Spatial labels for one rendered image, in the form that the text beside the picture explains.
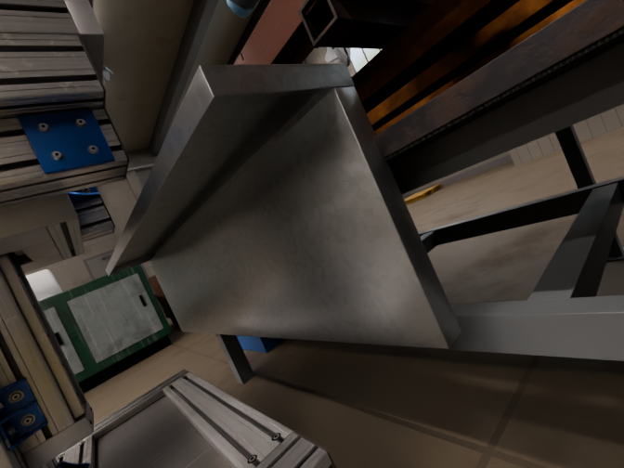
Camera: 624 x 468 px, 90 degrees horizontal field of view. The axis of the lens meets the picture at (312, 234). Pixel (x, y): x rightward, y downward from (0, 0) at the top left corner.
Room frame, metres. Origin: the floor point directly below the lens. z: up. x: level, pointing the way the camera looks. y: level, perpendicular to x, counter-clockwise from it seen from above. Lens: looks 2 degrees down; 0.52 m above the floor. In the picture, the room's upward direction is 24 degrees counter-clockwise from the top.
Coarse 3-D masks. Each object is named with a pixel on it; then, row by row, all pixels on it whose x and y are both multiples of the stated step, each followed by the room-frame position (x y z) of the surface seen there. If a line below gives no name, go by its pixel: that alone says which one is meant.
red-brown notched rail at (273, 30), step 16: (272, 0) 0.46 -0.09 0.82; (288, 0) 0.44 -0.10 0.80; (304, 0) 0.42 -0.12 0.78; (320, 0) 0.41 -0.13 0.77; (272, 16) 0.47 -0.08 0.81; (288, 16) 0.45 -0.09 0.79; (320, 16) 0.44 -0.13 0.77; (256, 32) 0.50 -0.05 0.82; (272, 32) 0.48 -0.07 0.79; (288, 32) 0.46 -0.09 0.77; (304, 32) 0.46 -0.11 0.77; (256, 48) 0.52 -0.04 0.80; (272, 48) 0.49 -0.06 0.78; (288, 48) 0.48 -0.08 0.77; (240, 64) 0.56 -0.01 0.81
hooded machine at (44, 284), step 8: (40, 272) 4.85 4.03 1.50; (48, 272) 4.88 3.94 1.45; (32, 280) 4.70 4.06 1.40; (40, 280) 4.74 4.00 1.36; (48, 280) 4.79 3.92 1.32; (56, 280) 4.85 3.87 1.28; (32, 288) 4.65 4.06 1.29; (40, 288) 4.69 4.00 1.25; (48, 288) 4.74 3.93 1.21; (56, 288) 4.78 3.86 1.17; (40, 296) 4.63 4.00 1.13; (48, 296) 4.68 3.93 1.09
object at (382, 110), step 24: (528, 0) 0.53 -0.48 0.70; (552, 0) 0.51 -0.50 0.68; (504, 24) 0.56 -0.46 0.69; (528, 24) 0.57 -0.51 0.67; (456, 48) 0.62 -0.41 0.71; (480, 48) 0.59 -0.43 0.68; (432, 72) 0.67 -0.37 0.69; (456, 72) 0.67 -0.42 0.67; (408, 96) 0.72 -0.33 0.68; (384, 120) 0.82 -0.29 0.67
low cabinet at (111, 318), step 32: (96, 288) 2.69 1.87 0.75; (128, 288) 2.81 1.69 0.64; (64, 320) 2.53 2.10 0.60; (96, 320) 2.63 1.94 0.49; (128, 320) 2.75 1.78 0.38; (160, 320) 2.88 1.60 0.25; (64, 352) 2.47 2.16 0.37; (96, 352) 2.58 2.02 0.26; (128, 352) 2.70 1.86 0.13; (96, 384) 2.56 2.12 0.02
